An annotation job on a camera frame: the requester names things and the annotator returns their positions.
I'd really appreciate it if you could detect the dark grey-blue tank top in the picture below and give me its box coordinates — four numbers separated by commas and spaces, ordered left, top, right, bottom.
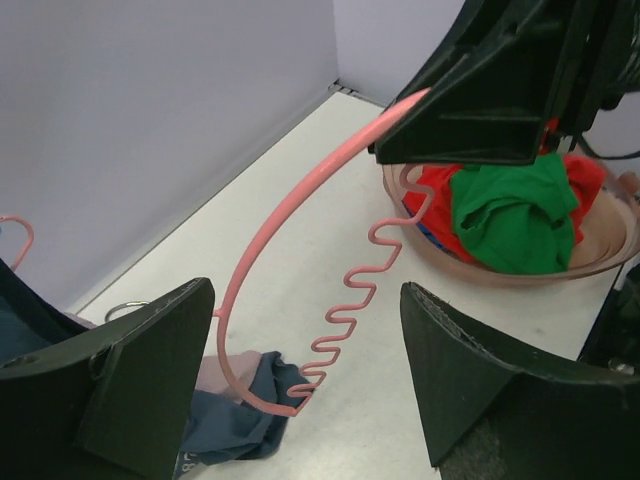
1, 267, 287, 479

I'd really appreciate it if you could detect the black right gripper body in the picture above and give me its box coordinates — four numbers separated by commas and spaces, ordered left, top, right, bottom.
558, 0, 639, 135

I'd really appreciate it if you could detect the pink wire hanger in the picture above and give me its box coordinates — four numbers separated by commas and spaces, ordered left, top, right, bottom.
1, 214, 35, 272

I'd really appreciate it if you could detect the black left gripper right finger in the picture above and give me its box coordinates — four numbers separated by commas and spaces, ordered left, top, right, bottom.
400, 282, 639, 479

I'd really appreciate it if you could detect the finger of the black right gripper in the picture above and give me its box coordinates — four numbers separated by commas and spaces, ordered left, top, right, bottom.
373, 1, 575, 165

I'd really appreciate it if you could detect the yellow plastic hanger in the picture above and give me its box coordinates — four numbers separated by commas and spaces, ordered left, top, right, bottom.
104, 301, 149, 323

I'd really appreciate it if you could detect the mauve pink tank top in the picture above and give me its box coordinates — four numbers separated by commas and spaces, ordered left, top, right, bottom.
62, 312, 264, 401

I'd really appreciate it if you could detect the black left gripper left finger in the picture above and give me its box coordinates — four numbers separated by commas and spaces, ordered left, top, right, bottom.
1, 278, 215, 479

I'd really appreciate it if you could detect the blue tank top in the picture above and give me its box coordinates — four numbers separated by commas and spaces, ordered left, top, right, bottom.
416, 212, 449, 252

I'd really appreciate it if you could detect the red tank top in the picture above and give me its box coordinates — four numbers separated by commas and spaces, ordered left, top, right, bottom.
417, 154, 606, 264

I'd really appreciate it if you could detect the pink translucent plastic basin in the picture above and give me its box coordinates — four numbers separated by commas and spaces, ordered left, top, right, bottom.
382, 153, 639, 287

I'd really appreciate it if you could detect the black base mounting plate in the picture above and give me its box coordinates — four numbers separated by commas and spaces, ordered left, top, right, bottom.
578, 261, 639, 376

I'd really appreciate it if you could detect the green tank top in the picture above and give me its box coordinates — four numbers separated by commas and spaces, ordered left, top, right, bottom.
450, 154, 579, 275

